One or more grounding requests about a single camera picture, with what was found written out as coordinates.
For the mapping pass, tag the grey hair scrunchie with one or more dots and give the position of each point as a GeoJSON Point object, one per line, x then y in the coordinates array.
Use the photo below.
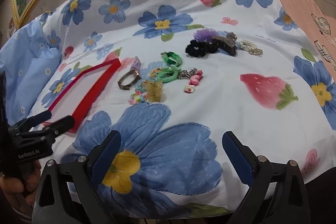
{"type": "Point", "coordinates": [231, 36]}

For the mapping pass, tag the person's left hand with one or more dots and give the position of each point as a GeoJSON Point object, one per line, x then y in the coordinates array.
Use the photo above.
{"type": "Point", "coordinates": [13, 193]}

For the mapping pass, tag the brown hair claw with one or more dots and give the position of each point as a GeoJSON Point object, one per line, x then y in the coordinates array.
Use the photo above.
{"type": "Point", "coordinates": [225, 47]}

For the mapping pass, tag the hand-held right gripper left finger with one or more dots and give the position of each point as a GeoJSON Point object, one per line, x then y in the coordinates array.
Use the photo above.
{"type": "Point", "coordinates": [106, 158]}

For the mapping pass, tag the light blue pillow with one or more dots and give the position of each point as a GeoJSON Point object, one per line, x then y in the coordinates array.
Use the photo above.
{"type": "Point", "coordinates": [29, 64]}

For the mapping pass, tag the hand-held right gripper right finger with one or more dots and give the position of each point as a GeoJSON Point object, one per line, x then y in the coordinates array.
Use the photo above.
{"type": "Point", "coordinates": [237, 158]}

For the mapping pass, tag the purple scrunchie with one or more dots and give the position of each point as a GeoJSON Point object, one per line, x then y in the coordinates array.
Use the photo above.
{"type": "Point", "coordinates": [203, 35]}

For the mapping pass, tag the pink printed cloth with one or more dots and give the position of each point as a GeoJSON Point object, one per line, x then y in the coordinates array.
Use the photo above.
{"type": "Point", "coordinates": [302, 6]}

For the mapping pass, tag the floral printed bedsheet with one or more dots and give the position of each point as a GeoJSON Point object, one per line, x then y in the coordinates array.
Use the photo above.
{"type": "Point", "coordinates": [210, 98]}

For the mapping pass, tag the yellow hair claw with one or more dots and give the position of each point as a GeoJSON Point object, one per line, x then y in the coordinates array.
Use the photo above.
{"type": "Point", "coordinates": [154, 91]}

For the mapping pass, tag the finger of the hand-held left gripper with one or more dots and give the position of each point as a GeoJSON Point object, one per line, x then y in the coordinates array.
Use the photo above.
{"type": "Point", "coordinates": [61, 125]}
{"type": "Point", "coordinates": [36, 119]}

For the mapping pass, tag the purple bunny hair clip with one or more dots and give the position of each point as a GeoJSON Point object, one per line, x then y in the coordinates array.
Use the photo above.
{"type": "Point", "coordinates": [137, 64]}

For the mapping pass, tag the pink flower hair clip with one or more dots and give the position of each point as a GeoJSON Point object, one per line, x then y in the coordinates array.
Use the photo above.
{"type": "Point", "coordinates": [194, 81]}

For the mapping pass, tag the person's left forearm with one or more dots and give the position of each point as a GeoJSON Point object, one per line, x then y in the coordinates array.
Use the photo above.
{"type": "Point", "coordinates": [25, 216]}

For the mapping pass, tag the black scrunchie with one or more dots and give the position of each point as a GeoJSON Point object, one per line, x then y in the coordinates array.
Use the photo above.
{"type": "Point", "coordinates": [199, 48]}

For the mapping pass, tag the red shallow box lid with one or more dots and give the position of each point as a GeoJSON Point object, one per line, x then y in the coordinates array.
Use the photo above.
{"type": "Point", "coordinates": [90, 99]}

